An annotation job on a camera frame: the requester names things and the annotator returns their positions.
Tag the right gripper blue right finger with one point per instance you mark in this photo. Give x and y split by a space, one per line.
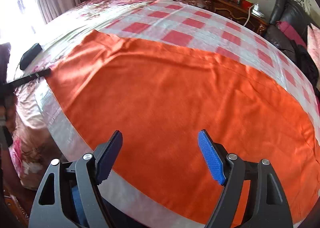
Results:
266 205

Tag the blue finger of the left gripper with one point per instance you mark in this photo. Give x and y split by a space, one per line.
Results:
24 80

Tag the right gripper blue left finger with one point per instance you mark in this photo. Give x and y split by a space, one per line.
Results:
54 204

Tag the orange pants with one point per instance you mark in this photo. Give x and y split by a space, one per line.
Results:
160 96

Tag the floral bed sheet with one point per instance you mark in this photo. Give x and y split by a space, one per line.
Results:
33 146

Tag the pink checkered plastic sheet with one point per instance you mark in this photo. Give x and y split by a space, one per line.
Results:
181 25

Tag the black garment on chair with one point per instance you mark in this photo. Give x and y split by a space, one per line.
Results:
305 63

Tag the magenta cushion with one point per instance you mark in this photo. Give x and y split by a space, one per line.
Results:
290 33

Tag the upper pink floral pillow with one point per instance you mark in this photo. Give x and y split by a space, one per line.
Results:
313 43

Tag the black leather armchair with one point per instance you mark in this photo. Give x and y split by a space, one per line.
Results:
290 11

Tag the dark wooden nightstand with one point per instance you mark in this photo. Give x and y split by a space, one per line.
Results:
235 13

